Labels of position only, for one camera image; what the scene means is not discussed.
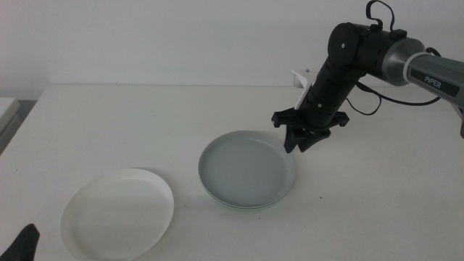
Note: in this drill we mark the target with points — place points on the white shallow bowl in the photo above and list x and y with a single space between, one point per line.
116 214

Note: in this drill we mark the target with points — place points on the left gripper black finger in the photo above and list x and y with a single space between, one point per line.
21 246

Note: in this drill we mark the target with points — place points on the grey shallow bowl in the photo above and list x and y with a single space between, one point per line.
246 166

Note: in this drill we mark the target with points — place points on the black right Piper arm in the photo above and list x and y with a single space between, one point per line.
344 43

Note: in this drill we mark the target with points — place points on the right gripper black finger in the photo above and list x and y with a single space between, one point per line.
291 139
313 137

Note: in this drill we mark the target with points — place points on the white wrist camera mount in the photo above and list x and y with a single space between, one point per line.
302 98

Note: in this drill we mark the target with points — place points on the pale green shallow bowl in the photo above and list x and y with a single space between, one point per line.
250 208

